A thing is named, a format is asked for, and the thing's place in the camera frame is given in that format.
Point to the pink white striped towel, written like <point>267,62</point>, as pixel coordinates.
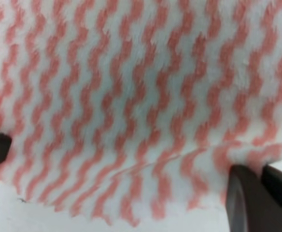
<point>135,109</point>

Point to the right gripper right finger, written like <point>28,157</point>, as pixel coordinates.
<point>254,203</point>

